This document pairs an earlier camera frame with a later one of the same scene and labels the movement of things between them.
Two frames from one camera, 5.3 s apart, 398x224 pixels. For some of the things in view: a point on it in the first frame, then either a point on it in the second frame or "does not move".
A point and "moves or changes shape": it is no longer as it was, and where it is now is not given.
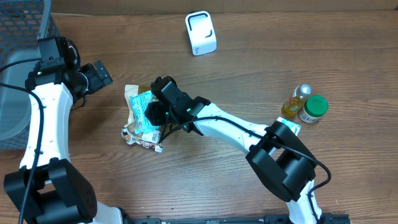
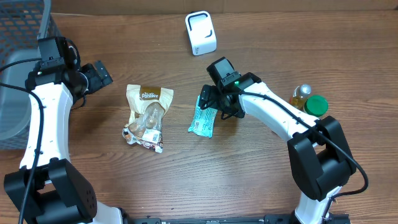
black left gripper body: x=101 y=76 does not move
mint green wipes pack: x=138 y=103 moves or changes shape
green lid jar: x=314 y=108 does not move
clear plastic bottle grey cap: x=295 y=102 does not move
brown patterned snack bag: x=148 y=138 does not move
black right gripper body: x=162 y=113 to x=218 y=102
